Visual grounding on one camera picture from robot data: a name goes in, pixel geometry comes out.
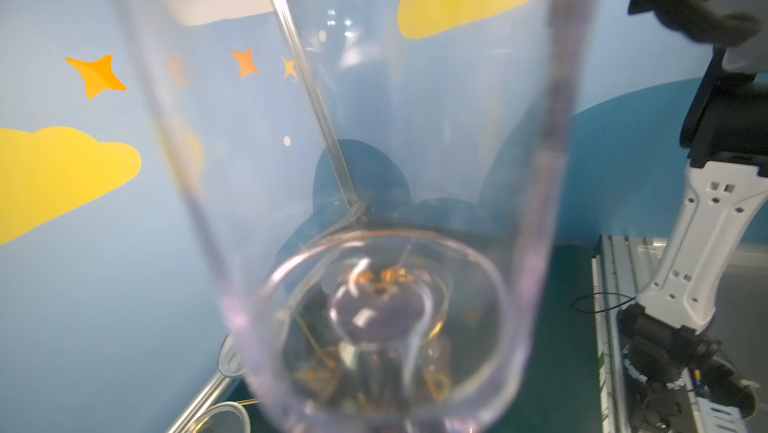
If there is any clear flute glass near right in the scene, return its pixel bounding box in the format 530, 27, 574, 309
168, 333, 244, 433

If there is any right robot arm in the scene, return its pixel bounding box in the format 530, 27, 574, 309
617, 0, 767, 400

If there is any clear flute glass front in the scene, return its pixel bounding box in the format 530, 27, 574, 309
115, 0, 593, 432

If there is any aluminium frame right post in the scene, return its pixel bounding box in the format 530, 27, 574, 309
271, 0, 360, 209

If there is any gold wire glass rack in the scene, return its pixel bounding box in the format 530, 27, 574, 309
250, 250, 452, 416

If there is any clear flute glass far middle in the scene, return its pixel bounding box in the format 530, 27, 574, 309
186, 402, 251, 433

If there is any clear flute glass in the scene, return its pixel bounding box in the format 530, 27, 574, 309
168, 333, 244, 433
186, 402, 251, 433
115, 0, 593, 432

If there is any aluminium mounting rail base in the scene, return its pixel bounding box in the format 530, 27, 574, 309
587, 235, 767, 432

